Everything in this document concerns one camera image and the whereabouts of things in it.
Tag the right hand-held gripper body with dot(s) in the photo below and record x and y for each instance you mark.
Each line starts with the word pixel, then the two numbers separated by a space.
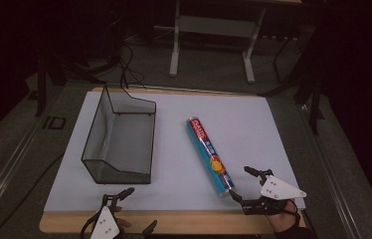
pixel 278 190

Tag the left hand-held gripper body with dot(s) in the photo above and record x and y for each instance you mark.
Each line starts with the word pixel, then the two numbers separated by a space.
pixel 105 225

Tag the blue and red wrap roll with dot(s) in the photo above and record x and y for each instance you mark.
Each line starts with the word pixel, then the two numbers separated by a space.
pixel 210 156

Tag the person's left hand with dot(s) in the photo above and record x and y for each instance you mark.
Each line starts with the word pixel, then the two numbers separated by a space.
pixel 123 222

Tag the person's right hand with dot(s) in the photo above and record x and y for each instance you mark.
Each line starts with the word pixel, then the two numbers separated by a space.
pixel 283 220

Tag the white table mat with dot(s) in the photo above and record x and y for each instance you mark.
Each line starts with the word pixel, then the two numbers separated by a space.
pixel 240 132

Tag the black mesh basket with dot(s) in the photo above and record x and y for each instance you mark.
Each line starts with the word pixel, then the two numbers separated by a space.
pixel 121 142

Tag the black metal stand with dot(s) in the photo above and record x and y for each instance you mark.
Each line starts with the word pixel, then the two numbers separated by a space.
pixel 315 106

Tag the aluminium rail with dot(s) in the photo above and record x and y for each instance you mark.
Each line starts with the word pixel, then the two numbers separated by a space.
pixel 6 172
pixel 333 179

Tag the black rectangular bracket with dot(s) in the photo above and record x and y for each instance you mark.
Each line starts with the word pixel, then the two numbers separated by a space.
pixel 54 122

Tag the white metal stand frame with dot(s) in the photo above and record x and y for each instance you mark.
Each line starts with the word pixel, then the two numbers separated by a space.
pixel 215 26

